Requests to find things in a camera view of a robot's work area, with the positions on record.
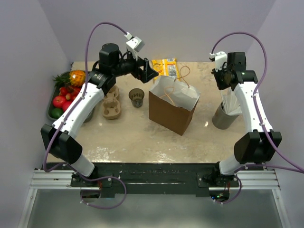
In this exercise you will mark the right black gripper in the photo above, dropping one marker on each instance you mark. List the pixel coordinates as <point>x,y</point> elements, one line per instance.
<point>220,85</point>

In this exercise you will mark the yellow snack bag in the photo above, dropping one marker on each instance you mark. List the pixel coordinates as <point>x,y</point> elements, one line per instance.
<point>166,67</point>

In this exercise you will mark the black fruit tray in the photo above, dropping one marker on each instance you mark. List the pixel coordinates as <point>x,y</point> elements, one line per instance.
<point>51,107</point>

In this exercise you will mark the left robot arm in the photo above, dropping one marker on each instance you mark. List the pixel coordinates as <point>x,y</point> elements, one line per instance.
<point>59,138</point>

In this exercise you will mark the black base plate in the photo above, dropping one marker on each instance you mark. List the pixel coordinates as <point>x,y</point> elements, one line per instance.
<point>151,178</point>

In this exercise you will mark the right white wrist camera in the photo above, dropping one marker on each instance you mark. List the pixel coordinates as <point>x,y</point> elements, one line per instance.
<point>220,60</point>

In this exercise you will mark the orange toy pineapple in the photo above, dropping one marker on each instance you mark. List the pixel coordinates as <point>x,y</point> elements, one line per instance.
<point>77,78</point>

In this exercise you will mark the grey straw holder cup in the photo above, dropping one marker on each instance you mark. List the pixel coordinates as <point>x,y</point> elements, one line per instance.
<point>221,120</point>

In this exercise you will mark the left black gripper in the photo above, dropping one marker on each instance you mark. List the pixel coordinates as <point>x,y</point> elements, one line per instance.
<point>145,75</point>

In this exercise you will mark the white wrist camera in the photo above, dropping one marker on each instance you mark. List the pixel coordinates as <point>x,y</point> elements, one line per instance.
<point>134,44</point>
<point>220,60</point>

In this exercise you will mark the brown paper bag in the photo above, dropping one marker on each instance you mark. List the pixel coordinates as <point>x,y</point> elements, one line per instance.
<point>172,102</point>

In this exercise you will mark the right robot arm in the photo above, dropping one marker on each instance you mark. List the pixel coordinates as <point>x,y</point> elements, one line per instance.
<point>256,146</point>

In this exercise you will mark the cardboard cup carrier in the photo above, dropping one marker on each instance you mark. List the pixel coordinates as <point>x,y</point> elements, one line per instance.
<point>111,107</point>

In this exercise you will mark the aluminium frame rail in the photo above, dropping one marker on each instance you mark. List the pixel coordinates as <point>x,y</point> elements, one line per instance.
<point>61,180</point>

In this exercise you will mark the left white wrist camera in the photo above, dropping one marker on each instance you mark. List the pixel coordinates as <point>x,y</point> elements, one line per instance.
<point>134,44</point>

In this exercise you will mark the small red fruits cluster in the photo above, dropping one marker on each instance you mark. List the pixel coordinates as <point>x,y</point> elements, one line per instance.
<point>70,92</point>

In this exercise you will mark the green lime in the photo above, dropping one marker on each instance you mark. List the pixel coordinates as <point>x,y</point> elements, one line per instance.
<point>56,113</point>

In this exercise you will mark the red apple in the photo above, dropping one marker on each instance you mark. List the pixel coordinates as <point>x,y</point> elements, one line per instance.
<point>58,101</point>
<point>66,105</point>

